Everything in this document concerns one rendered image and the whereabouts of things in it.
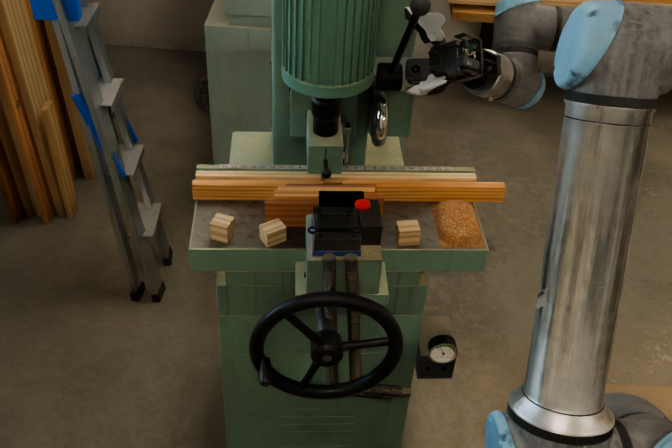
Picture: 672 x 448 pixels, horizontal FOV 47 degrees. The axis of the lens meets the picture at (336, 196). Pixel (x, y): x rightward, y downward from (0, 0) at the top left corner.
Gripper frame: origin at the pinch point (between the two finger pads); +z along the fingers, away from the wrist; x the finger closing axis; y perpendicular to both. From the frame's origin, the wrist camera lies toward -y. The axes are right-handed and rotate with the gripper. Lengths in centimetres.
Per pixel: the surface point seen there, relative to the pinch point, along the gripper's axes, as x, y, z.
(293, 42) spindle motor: -2.3, -15.0, 12.0
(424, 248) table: 32.5, -14.0, -22.0
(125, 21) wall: -103, -259, -84
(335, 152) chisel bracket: 13.9, -22.7, -5.7
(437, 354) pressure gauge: 54, -21, -34
